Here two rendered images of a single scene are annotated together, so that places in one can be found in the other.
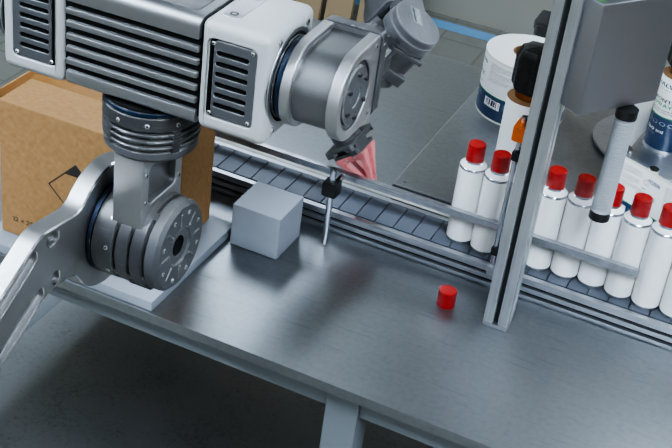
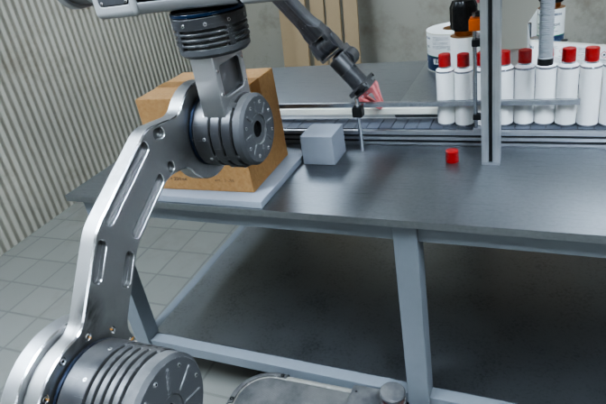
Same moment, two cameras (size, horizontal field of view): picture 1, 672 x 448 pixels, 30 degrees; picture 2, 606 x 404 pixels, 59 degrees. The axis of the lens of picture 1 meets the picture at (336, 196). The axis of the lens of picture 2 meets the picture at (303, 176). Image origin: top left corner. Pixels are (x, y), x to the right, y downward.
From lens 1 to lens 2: 0.85 m
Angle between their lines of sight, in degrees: 8
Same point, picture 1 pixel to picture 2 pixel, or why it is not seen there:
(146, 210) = (225, 101)
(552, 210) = (507, 79)
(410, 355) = (441, 191)
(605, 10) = not seen: outside the picture
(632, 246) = (570, 84)
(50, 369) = (225, 285)
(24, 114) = (151, 104)
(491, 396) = (509, 200)
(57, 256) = (167, 149)
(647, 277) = (586, 103)
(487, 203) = (461, 90)
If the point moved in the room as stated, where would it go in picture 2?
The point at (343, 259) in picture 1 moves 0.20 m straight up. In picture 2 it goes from (377, 155) to (371, 89)
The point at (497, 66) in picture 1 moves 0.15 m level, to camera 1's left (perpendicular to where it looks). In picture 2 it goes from (436, 37) to (395, 43)
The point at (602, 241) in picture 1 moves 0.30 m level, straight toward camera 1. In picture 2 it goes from (547, 88) to (562, 134)
